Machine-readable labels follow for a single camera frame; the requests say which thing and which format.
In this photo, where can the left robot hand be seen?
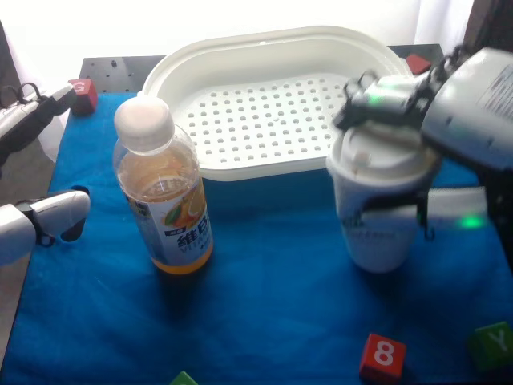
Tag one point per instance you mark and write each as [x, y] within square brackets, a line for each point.
[24, 128]

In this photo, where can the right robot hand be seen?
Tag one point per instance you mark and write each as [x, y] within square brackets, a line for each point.
[469, 112]

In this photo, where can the orange juice bottle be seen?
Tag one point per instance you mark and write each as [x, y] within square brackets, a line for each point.
[168, 200]

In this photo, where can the white paper coffee cup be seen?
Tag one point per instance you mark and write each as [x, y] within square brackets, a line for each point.
[380, 248]

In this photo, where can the white perforated plastic tray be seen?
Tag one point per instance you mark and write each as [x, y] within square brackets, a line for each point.
[256, 120]

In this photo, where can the red block with G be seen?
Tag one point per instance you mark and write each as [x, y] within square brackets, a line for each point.
[84, 96]

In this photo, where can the plain red block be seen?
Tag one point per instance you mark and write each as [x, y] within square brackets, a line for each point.
[417, 64]

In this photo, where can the dark curtain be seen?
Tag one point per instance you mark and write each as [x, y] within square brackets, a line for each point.
[489, 20]

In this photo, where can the green block with Y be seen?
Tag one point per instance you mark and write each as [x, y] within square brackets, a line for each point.
[493, 345]

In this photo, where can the red block with 8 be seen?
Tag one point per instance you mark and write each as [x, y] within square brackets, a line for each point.
[384, 355]

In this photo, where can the blue table cloth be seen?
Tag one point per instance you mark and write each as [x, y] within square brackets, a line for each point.
[256, 313]

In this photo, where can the green toy block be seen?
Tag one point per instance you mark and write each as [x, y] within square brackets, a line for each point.
[185, 379]

